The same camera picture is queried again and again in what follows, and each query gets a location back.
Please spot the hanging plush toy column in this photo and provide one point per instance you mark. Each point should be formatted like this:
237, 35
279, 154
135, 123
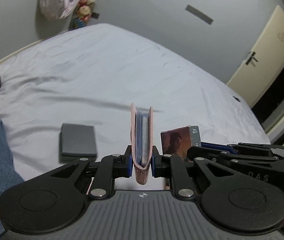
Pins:
82, 14

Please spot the photo card box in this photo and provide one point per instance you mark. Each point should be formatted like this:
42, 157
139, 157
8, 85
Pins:
178, 141

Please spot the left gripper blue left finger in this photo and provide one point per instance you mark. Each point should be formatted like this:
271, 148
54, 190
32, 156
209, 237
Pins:
106, 171

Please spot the light blue bed sheet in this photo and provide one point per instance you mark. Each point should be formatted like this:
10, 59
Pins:
92, 76

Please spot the grey wall plate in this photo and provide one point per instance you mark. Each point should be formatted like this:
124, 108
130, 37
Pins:
199, 14

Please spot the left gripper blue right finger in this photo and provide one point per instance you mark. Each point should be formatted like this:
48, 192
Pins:
176, 172

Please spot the dark grey square box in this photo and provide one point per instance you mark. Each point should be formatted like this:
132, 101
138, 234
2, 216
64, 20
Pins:
77, 141

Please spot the black door handle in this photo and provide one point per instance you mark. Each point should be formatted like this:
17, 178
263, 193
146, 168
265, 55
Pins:
251, 59

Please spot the cream door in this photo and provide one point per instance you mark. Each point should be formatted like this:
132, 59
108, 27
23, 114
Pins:
252, 82

